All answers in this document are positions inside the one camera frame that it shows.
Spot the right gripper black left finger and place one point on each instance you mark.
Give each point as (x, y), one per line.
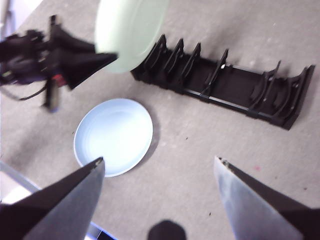
(57, 215)

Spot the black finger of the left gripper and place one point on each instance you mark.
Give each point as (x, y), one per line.
(82, 65)
(75, 43)

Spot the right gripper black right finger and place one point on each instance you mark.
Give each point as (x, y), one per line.
(260, 212)

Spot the pale green round plate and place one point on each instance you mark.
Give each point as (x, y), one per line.
(130, 32)

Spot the blue round plate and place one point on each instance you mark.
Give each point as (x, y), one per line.
(115, 135)

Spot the black plate rack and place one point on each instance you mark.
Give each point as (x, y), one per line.
(225, 82)

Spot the silver table edge rail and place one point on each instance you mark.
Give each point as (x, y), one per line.
(15, 175)

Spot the small black camera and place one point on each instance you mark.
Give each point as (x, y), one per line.
(166, 231)

